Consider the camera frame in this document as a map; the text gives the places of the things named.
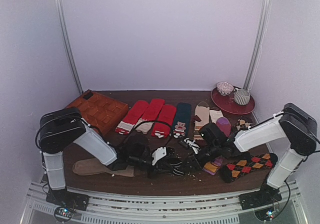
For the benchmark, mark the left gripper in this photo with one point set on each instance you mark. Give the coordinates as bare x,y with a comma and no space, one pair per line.
156,172

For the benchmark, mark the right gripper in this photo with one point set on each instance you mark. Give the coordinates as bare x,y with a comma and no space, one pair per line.
198,157

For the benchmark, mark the black white striped sock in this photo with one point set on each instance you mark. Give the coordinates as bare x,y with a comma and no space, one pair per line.
172,166

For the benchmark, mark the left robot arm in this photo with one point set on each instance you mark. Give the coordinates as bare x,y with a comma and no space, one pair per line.
61,128

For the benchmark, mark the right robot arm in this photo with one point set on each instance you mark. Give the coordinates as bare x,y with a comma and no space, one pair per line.
291,123

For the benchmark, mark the purple yellow sock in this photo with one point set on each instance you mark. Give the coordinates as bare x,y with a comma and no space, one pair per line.
212,167

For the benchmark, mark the red sock right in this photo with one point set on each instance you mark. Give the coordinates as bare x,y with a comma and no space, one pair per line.
166,116

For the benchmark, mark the red sock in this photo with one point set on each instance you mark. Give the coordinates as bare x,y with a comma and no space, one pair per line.
146,121
166,116
132,117

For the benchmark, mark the dark green reindeer sock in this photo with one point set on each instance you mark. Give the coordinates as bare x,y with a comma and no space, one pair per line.
180,125

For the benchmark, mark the beige striped sock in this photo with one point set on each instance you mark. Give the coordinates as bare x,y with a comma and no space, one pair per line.
201,118

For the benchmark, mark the cream short sock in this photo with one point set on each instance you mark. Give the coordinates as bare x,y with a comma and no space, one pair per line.
215,113

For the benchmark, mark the black orange argyle sock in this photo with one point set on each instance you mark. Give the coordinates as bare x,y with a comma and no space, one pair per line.
246,165

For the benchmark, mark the purple magenta sock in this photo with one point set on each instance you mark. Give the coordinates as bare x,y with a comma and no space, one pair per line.
224,125

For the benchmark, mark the red sock middle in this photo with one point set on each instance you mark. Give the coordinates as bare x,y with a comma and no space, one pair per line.
146,121

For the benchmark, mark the red sock left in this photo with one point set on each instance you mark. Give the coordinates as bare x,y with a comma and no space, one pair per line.
132,117

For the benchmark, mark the brown argyle sock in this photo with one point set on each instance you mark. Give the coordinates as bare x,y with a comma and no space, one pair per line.
242,124

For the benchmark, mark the dark red plate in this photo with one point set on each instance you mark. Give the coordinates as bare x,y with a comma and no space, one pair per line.
227,103

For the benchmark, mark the tan sock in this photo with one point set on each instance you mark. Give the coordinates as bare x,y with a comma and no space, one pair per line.
93,167

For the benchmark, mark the patterned white bowl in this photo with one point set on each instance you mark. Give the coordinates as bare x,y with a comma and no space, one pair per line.
224,88

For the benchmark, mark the striped grey cup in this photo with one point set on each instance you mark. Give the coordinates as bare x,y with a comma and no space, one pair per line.
241,96

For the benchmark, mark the orange divided organizer tray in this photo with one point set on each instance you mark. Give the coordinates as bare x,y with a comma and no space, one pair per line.
100,111

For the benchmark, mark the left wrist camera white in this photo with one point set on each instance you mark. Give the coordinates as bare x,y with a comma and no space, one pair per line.
158,154

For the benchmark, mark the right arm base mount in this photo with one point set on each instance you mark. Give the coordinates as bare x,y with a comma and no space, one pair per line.
262,202

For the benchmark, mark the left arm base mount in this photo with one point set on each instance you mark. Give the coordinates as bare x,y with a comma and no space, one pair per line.
67,203

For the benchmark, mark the right aluminium frame post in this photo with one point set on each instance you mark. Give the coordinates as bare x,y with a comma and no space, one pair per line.
257,50

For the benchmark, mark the aluminium frame post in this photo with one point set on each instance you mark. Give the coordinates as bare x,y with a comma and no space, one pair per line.
257,50
67,45

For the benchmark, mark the left aluminium frame post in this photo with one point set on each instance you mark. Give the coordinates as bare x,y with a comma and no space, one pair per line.
67,45

